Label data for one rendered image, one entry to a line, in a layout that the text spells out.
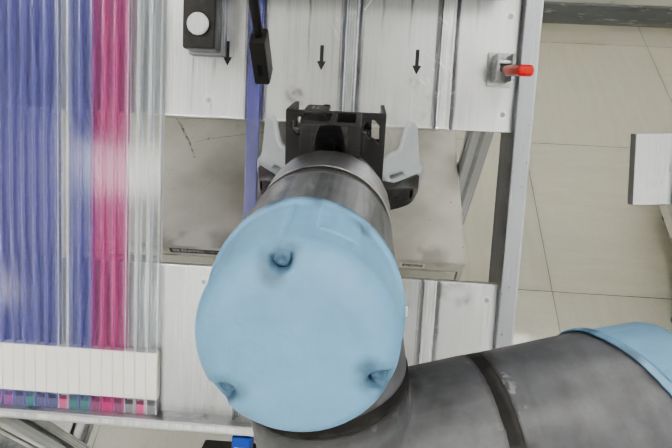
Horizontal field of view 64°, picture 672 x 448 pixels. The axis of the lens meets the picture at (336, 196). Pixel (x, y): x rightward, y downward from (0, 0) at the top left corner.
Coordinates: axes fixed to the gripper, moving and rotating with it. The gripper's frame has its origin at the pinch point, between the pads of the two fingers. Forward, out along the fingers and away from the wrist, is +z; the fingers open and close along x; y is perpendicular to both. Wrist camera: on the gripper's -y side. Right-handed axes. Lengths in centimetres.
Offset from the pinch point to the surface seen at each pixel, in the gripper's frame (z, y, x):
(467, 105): 12.1, 5.1, -13.8
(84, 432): 33, -64, 49
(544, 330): 86, -65, -56
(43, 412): 2.7, -33.8, 35.4
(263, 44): -5.1, 11.2, 6.7
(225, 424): 2.9, -33.7, 12.8
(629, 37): 197, 16, -115
